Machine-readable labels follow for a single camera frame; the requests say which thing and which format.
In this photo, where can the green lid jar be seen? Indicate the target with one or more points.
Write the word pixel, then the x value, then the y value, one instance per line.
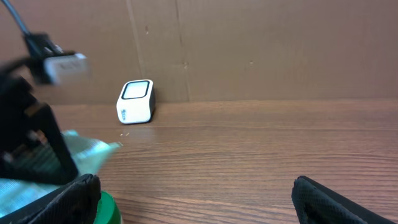
pixel 107 211

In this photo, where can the white barcode scanner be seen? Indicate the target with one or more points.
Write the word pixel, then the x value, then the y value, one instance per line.
pixel 136 103

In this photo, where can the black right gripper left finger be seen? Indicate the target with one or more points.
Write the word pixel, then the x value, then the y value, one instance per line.
pixel 75 202

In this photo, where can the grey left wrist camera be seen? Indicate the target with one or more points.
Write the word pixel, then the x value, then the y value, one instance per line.
pixel 66 68

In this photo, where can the teal tissue packet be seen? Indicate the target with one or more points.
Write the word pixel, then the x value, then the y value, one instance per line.
pixel 89 156

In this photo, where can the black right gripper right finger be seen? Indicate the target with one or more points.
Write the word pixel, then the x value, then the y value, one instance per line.
pixel 316 204

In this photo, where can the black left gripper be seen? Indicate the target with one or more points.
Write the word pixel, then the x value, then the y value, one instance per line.
pixel 32 146

